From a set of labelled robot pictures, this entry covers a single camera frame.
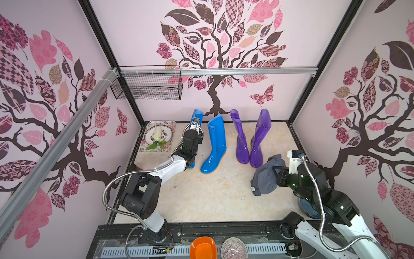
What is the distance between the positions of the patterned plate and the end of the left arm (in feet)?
1.46

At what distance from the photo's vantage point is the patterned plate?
109 centimetres

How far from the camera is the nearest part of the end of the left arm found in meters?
0.66
